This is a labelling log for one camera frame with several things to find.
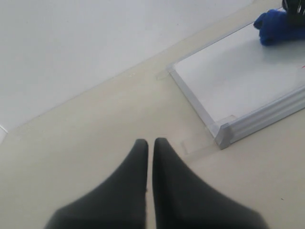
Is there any clear tape back left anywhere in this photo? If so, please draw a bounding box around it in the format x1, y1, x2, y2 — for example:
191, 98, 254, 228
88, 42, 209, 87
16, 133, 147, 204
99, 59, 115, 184
155, 68, 175, 80

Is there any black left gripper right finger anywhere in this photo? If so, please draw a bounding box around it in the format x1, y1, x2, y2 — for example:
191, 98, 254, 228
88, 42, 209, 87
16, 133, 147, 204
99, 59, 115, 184
153, 138, 267, 229

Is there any white board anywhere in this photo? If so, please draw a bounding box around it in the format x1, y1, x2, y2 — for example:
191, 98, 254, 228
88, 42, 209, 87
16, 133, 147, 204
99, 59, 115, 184
168, 24, 305, 149

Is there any clear tape front left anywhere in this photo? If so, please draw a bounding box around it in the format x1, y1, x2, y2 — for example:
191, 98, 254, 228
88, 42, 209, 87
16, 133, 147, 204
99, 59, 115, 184
181, 115, 237, 155

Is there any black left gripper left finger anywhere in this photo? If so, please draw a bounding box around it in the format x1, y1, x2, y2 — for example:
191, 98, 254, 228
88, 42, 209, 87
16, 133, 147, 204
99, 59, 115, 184
45, 139, 148, 229

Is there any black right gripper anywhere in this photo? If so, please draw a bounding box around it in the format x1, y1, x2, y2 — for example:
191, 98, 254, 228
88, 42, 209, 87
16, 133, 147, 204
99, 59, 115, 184
282, 0, 305, 25

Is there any clear tape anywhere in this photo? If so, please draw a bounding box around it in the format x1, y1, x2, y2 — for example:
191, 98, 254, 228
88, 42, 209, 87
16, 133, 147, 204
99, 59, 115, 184
181, 115, 237, 155
155, 68, 175, 80

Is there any blue microfibre cloth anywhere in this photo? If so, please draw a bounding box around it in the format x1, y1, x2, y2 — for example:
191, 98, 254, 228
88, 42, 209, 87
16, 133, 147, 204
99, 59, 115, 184
253, 10, 305, 46

